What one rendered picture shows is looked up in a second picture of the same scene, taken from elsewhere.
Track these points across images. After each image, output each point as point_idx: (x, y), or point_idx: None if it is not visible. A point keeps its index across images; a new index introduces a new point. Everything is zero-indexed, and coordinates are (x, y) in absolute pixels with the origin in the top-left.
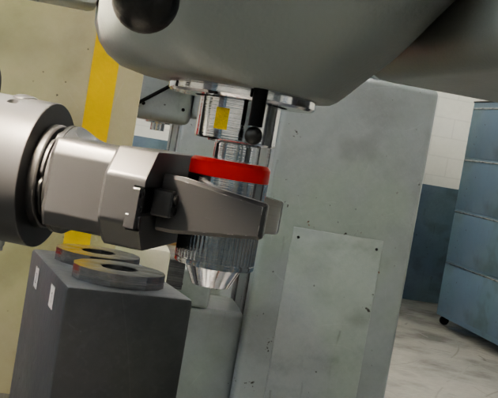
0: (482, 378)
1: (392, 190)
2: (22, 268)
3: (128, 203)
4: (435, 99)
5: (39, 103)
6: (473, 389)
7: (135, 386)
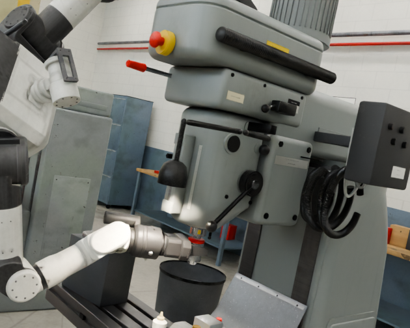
0: (100, 218)
1: (94, 159)
2: None
3: (187, 253)
4: (111, 122)
5: (159, 229)
6: (97, 224)
7: (123, 275)
